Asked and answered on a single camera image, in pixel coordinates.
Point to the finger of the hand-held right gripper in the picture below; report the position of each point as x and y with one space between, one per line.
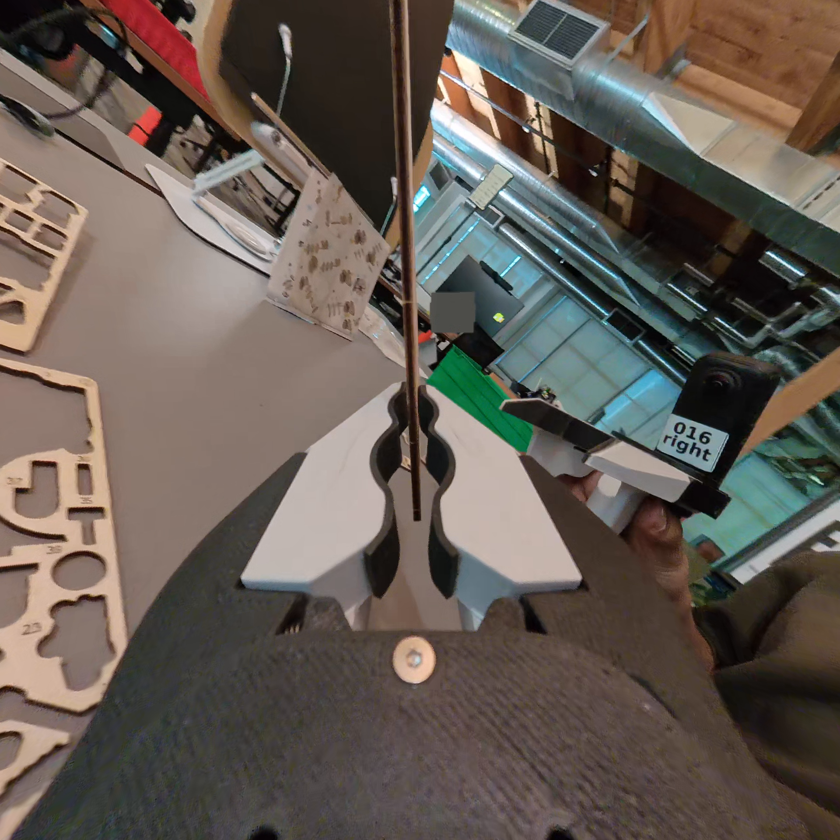
636 469
558 426

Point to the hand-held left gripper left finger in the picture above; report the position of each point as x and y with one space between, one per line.
315 525

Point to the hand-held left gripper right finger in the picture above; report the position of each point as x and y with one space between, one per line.
505 525

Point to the wooden puzzle sheet with wheels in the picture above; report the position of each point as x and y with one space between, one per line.
405 262

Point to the person's right forearm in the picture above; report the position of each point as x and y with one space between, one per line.
695 623

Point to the grey desk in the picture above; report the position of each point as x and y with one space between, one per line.
197 394

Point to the person's right hand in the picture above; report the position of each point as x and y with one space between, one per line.
656 544

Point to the green plastic bin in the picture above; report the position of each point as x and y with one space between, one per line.
472 394

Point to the white sign on pole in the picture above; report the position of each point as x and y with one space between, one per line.
492 187

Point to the printed instruction booklet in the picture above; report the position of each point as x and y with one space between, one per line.
321 262

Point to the white monitor stand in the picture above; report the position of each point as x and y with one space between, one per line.
174 197

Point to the black computer monitor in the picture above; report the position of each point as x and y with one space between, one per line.
341 98

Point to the wooden post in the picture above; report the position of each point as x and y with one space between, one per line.
800 400

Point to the black wall screen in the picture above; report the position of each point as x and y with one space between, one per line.
499 289

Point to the silver ventilation duct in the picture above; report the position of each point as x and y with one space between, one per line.
656 111

